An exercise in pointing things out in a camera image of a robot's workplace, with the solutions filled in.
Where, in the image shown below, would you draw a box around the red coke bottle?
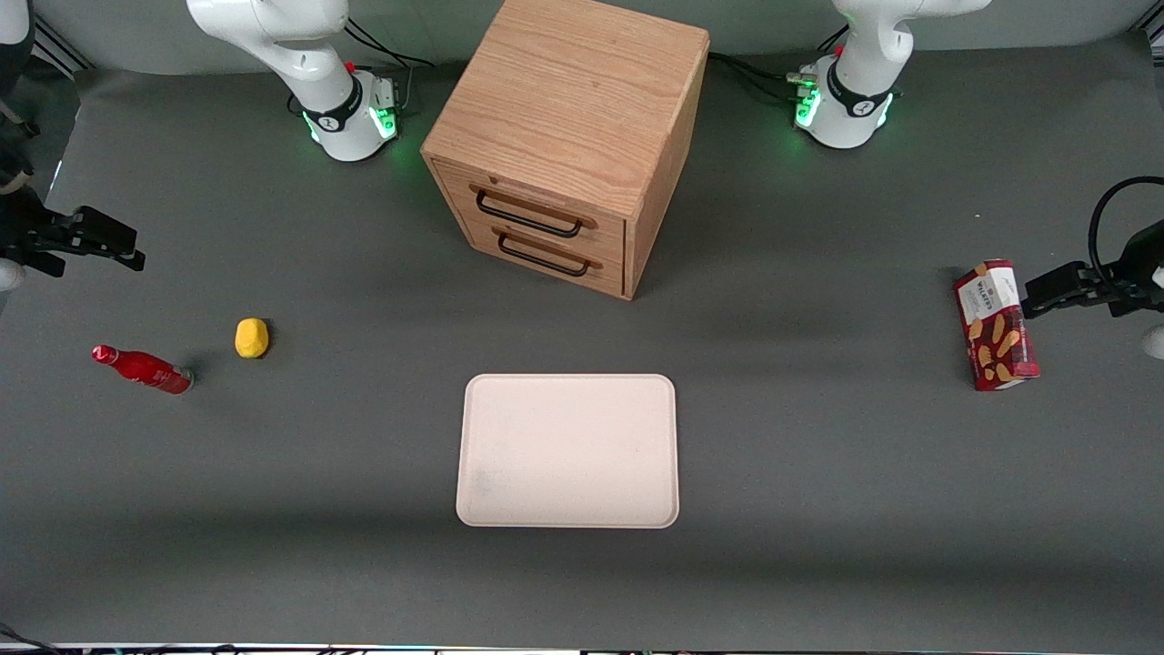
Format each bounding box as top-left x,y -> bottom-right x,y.
91,345 -> 195,395

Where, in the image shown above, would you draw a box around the black right arm base cables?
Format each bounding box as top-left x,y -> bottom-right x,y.
344,16 -> 437,70

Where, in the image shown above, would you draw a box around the wooden drawer cabinet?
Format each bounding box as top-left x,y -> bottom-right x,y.
420,0 -> 711,301

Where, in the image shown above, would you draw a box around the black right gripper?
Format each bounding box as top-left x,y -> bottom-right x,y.
0,186 -> 146,274

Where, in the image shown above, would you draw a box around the black metal drawer handle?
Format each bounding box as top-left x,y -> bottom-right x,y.
469,184 -> 598,239
492,227 -> 604,277

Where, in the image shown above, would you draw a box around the beige plastic tray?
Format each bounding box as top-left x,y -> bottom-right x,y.
456,373 -> 680,529

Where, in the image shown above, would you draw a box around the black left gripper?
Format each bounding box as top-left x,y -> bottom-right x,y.
1023,218 -> 1164,319

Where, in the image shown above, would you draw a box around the black arm base cables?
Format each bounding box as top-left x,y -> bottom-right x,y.
707,51 -> 815,103
344,16 -> 437,70

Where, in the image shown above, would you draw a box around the aluminium frame profile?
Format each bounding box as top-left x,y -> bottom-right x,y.
27,14 -> 92,74

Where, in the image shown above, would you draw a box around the black left arm base cables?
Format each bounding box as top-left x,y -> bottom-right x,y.
707,51 -> 815,103

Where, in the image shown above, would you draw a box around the black left gripper cable loop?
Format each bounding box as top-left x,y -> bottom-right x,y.
1089,176 -> 1164,292

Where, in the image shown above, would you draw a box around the red cookie box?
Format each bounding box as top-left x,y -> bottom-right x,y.
953,259 -> 1041,392

